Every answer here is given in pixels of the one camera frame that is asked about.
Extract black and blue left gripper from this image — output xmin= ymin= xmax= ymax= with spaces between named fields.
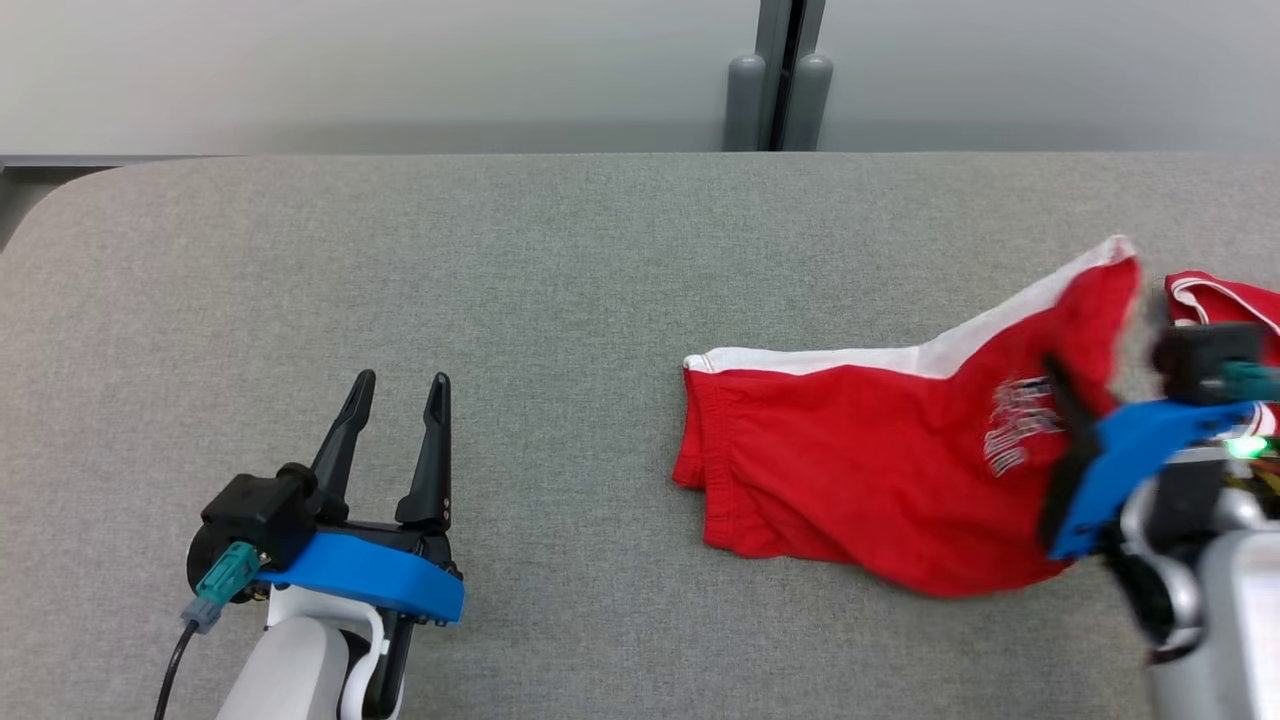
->
xmin=255 ymin=369 xmax=467 ymax=693

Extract right cable teal plug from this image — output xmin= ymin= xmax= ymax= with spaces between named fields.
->
xmin=1220 ymin=362 xmax=1280 ymax=404

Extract grey round wall post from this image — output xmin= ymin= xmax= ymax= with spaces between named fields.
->
xmin=725 ymin=54 xmax=768 ymax=153
xmin=783 ymin=53 xmax=834 ymax=153

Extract black left cable teal plug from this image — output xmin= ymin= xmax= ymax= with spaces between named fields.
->
xmin=153 ymin=542 xmax=264 ymax=720

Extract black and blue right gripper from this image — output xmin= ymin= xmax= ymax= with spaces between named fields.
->
xmin=1040 ymin=355 xmax=1257 ymax=563

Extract red shorts with white band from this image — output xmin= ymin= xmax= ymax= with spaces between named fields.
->
xmin=672 ymin=235 xmax=1143 ymax=599

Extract red jersey with striped trim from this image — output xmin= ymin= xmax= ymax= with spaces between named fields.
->
xmin=1165 ymin=270 xmax=1280 ymax=441

